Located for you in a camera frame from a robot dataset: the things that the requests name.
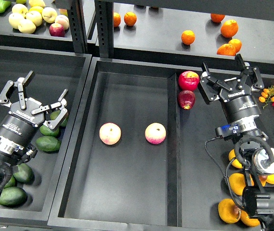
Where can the green avocado middle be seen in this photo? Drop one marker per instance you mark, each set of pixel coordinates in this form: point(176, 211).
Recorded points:
point(48, 132)

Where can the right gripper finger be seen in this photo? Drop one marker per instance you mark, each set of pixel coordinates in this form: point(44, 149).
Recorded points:
point(213, 89)
point(250, 77)

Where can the pale pink apple left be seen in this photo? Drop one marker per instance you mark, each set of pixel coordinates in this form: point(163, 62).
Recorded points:
point(110, 133)

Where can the orange shelf top right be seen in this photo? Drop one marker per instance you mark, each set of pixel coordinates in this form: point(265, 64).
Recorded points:
point(217, 18)

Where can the dark green avocado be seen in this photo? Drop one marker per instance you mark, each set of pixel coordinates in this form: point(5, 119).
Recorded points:
point(24, 173)

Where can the yellow pear middle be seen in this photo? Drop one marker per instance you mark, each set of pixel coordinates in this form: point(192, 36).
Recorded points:
point(262, 179)

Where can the red apple on shelf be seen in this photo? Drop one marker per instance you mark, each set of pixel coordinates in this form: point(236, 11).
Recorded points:
point(56, 30)

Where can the dark red apple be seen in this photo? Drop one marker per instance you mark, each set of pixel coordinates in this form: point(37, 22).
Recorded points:
point(186, 99)

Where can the orange right small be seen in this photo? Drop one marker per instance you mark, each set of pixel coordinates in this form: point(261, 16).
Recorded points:
point(236, 43)

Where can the yellow lemon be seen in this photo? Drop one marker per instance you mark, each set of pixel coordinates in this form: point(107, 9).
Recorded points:
point(36, 9)

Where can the pale yellow pear centre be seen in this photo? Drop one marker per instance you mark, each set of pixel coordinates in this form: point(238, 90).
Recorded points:
point(35, 17)

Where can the bright red apple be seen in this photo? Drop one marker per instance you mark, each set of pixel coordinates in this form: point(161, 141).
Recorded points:
point(188, 80)

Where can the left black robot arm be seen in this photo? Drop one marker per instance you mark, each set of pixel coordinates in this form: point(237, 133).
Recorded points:
point(11, 154)

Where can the black tray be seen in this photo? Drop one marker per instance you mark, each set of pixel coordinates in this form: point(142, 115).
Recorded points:
point(54, 72)
point(134, 185)

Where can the peach on shelf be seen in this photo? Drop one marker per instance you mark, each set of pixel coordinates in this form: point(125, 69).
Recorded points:
point(63, 20)

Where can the pale yellow pear right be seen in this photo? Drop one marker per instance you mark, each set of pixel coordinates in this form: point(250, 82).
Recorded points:
point(49, 14)

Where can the black left tray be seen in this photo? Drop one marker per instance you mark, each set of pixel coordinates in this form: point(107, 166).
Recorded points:
point(54, 72)

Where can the green avocado bottom left lower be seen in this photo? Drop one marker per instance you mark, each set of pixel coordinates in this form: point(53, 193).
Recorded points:
point(13, 196)

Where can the green pepper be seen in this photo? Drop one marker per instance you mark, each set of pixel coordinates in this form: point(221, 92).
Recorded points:
point(4, 5)

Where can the large orange right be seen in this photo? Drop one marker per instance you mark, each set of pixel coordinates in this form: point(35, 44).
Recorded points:
point(229, 28)

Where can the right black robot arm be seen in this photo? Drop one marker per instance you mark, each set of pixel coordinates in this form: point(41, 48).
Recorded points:
point(251, 146)

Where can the green avocado bottom left upper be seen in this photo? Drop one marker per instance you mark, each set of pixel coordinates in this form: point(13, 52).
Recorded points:
point(10, 183)

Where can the yellow pear near arm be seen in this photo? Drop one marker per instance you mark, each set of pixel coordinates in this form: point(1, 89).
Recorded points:
point(237, 183)

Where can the pale pink apple right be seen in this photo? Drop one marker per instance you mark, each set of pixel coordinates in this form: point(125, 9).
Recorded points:
point(155, 133)

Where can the yellow pear upper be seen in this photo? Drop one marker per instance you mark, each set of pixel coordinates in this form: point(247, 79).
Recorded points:
point(235, 162)

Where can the yellow pear brown spot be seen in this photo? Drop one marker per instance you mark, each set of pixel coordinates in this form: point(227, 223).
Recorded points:
point(228, 211)

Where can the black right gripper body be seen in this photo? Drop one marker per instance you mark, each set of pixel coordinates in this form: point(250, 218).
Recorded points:
point(239, 104)

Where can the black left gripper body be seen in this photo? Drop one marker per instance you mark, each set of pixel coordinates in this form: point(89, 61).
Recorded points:
point(19, 125)

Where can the black centre tray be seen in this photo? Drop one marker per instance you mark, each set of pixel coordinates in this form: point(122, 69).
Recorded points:
point(134, 185)

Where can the orange on shelf centre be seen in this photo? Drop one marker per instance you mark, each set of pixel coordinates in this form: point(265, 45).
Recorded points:
point(188, 37)

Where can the pale pink apple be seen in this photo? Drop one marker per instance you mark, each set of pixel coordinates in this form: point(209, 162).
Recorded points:
point(110, 133)
point(155, 133)

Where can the pale yellow pear left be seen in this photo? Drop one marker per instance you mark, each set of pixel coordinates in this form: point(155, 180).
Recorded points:
point(15, 19)

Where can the pale yellow pear front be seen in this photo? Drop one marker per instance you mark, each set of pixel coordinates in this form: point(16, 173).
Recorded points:
point(26, 26)

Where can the orange right front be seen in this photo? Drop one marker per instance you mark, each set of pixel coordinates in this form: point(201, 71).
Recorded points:
point(227, 49)

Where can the green avocado top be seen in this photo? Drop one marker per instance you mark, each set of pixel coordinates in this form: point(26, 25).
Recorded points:
point(55, 114)

